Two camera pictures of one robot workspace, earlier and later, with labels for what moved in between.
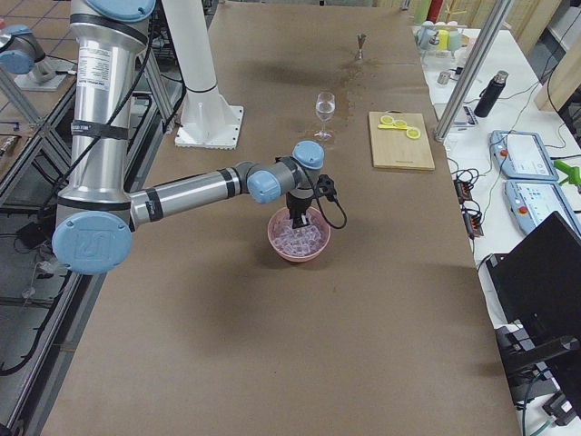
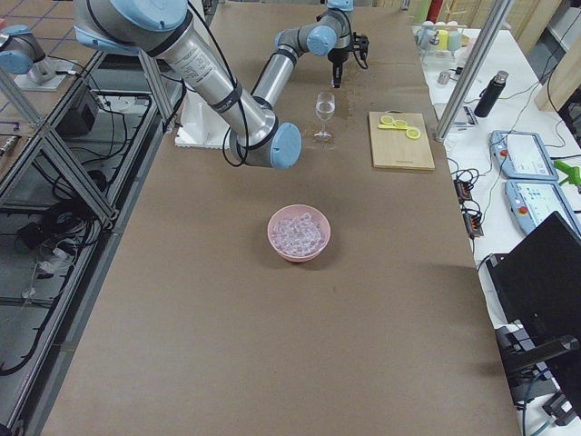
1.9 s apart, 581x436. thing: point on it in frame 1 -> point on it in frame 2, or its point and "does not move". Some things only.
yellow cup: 443,39 does not move
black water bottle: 488,97 does not move
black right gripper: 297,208 -> 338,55
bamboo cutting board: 392,148 does not move
